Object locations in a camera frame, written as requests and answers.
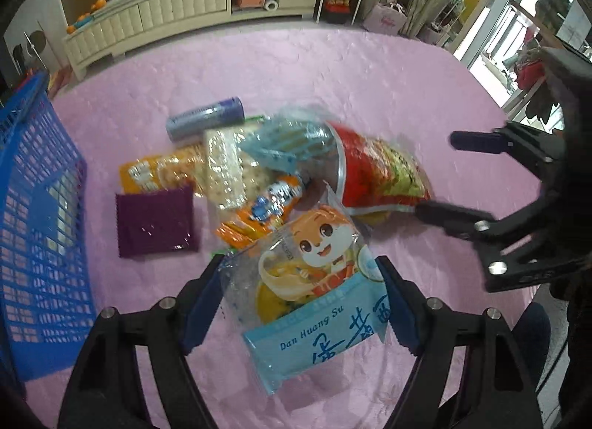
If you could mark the orange and blue snack packet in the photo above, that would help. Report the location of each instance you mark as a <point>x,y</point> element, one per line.
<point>263,211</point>

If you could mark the pink gift bag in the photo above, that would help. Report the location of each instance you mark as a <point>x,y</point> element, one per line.
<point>384,17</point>

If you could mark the white TV cabinet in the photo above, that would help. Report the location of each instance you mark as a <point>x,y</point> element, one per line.
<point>162,8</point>

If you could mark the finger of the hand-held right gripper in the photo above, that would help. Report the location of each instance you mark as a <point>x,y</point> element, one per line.
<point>476,141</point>
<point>444,216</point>

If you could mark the blue plastic basket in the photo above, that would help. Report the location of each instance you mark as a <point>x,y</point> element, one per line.
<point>41,170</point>

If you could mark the orange box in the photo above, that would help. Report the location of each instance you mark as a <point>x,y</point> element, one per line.
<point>249,0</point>

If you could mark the clear light blue packet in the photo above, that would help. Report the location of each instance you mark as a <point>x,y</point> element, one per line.
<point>286,142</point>

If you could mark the grey purple tube packet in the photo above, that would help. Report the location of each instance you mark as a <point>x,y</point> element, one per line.
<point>203,117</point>

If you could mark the blue cartoon snack packet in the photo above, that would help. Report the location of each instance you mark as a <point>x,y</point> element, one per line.
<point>319,346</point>

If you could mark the orange yellow snack packet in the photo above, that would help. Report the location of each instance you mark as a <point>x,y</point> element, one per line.
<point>143,174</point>

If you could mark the blue and orange toy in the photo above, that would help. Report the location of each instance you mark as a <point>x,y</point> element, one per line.
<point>84,20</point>

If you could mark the pink blanket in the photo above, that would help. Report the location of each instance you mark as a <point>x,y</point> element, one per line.
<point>323,77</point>

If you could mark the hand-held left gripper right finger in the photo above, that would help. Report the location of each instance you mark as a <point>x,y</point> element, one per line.
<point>403,313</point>

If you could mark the red cloth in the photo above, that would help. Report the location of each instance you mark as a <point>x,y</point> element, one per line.
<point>529,74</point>

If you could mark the purple square packet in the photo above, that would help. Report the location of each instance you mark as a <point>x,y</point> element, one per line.
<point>157,221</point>

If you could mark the red and gold snack bag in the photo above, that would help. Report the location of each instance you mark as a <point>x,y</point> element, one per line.
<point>379,170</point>

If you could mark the white paper roll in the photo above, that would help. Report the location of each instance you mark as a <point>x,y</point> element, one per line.
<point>271,4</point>

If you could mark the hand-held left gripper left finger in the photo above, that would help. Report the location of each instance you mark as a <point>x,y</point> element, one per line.
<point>203,311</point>

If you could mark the green-edged cracker packet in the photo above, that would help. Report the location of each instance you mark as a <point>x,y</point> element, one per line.
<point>224,170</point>

